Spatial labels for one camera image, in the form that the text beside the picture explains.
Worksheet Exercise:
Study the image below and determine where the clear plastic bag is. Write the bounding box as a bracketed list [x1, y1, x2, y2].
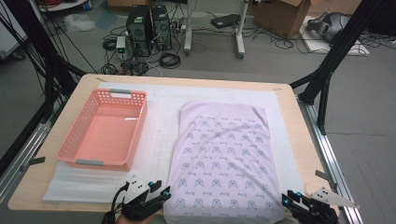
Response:
[64, 12, 97, 34]

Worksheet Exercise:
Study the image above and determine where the black metal frame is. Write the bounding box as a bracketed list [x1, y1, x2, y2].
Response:
[0, 0, 88, 125]
[289, 0, 387, 136]

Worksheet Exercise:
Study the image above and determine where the grey rounded device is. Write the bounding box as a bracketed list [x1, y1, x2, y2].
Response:
[306, 11, 351, 43]

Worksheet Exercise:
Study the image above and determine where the white cabinet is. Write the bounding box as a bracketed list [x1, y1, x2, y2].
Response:
[0, 0, 29, 60]

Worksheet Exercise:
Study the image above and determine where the round white table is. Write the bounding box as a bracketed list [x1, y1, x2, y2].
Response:
[36, 0, 90, 13]

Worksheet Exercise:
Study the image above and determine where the black computer tower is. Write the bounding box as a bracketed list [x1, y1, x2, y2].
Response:
[125, 5, 153, 58]
[150, 5, 173, 51]

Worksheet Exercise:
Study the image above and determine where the open cardboard box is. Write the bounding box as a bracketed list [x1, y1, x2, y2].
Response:
[252, 0, 312, 40]

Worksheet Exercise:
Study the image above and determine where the blue sheet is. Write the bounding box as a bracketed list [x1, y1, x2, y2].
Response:
[94, 8, 120, 31]

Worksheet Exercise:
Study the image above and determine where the white flat board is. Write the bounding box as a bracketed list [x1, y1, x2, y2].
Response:
[300, 15, 371, 57]

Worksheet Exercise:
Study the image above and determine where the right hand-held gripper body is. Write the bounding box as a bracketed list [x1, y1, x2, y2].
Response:
[290, 186, 360, 224]

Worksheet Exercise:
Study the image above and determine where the small white box device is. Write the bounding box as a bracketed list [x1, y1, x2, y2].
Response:
[115, 35, 128, 61]

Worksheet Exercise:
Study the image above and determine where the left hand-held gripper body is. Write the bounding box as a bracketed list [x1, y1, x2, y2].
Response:
[120, 175, 164, 222]

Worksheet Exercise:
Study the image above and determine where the black cable coil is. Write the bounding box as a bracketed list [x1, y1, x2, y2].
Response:
[159, 52, 182, 70]

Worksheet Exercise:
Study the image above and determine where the white metal stand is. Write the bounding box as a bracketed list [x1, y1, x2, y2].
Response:
[183, 0, 250, 60]

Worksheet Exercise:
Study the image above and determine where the lavender printed shirt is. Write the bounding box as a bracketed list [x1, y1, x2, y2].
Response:
[163, 101, 286, 224]

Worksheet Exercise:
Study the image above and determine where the person's left hand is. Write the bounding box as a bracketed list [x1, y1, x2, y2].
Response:
[115, 215, 155, 224]

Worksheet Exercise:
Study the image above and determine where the aluminium rail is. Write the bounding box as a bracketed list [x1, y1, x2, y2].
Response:
[0, 102, 64, 203]
[297, 96, 364, 224]

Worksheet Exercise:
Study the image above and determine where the black flat device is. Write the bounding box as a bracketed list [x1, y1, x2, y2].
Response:
[210, 13, 241, 30]

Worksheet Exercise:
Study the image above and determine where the pink plastic basket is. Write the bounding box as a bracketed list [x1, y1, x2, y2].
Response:
[55, 88, 149, 173]

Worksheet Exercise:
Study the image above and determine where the white grid mat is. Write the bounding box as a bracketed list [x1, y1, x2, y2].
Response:
[42, 81, 310, 212]

